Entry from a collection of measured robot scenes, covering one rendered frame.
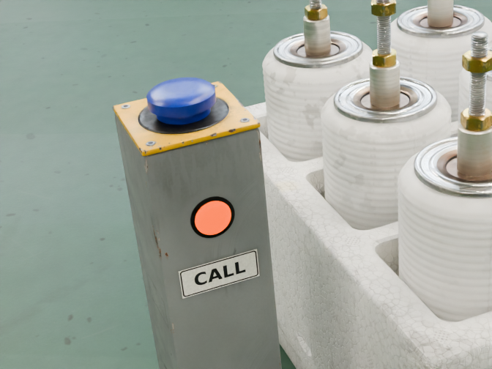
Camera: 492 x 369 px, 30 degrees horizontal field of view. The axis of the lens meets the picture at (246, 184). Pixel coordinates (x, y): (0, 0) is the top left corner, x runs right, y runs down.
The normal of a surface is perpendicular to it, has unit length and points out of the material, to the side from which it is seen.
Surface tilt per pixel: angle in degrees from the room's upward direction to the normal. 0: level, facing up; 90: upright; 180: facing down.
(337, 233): 0
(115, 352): 0
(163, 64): 0
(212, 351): 90
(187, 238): 90
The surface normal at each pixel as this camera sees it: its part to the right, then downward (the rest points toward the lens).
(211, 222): 0.32, 0.47
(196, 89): -0.09, -0.87
